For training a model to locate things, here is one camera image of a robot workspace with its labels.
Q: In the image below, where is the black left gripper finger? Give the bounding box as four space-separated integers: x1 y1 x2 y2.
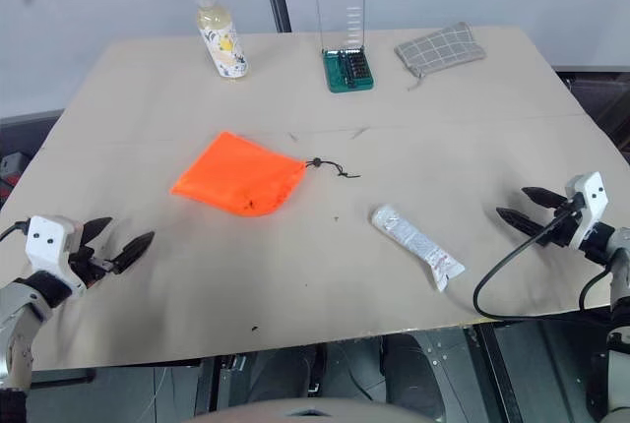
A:
110 230 157 275
81 216 114 248

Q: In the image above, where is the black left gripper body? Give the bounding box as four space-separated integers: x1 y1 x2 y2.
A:
68 235 115 289

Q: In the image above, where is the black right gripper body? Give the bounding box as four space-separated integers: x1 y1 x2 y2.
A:
535 195 587 249

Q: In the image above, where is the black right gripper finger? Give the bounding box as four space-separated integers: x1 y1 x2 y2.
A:
495 207 542 238
521 186 566 211

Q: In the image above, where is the white tube with red print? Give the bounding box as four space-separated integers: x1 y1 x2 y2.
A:
370 203 467 293

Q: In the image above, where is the grey checked fabric pouch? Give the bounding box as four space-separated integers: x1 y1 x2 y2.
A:
394 22 487 91

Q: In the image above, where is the clear bottle with yellow drink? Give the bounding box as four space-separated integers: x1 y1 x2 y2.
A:
192 0 250 81

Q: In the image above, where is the green screwdriver bit case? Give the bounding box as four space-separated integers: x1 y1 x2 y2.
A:
315 0 376 95

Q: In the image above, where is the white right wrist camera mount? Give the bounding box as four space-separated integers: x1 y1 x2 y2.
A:
563 171 609 250

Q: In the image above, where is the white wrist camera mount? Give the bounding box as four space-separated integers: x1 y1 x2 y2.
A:
25 214 86 299
563 171 609 250

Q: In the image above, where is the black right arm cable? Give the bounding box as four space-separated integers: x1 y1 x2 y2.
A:
472 200 630 326

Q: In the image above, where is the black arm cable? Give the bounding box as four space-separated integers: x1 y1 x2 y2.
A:
0 220 31 242
472 200 630 326

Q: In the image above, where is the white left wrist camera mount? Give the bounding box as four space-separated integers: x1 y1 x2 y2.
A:
25 214 86 299

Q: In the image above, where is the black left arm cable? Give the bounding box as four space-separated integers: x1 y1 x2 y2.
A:
0 220 31 242

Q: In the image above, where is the orange drawstring bag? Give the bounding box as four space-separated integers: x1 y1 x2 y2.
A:
169 131 306 218

